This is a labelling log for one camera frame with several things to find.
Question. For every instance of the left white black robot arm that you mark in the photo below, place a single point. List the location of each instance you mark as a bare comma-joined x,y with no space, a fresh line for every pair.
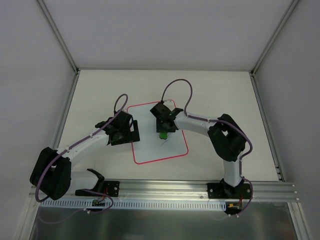
53,172

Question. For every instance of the aluminium front rail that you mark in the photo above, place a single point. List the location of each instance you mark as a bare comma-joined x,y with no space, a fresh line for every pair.
191,190

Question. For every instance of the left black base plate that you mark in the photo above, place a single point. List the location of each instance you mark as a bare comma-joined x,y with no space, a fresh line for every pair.
110,188

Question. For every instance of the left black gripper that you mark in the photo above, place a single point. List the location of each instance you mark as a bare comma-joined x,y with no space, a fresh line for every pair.
125,139

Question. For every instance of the white slotted cable duct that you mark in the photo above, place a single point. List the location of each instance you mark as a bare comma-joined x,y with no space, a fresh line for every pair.
135,204

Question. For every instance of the aluminium corner post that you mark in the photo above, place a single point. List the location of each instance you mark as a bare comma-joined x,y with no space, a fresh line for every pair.
271,41
57,35

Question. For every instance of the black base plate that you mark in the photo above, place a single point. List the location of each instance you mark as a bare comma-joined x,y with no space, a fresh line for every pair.
224,191
110,188

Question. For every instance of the right aluminium corner post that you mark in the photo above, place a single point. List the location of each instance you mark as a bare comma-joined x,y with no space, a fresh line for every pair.
271,41

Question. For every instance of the left aluminium corner post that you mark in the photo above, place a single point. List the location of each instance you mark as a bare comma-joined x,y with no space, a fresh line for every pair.
57,35

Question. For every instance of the green whiteboard eraser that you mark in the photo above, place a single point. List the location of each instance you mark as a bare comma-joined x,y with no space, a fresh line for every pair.
163,135

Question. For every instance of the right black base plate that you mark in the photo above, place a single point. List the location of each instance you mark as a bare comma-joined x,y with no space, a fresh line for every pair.
224,191

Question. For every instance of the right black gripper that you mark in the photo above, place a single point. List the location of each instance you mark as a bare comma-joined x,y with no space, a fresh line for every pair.
163,128

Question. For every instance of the pink framed whiteboard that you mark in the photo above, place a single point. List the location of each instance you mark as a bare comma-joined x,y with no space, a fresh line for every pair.
151,148

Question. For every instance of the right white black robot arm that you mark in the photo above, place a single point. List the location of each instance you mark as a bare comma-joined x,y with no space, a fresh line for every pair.
227,139

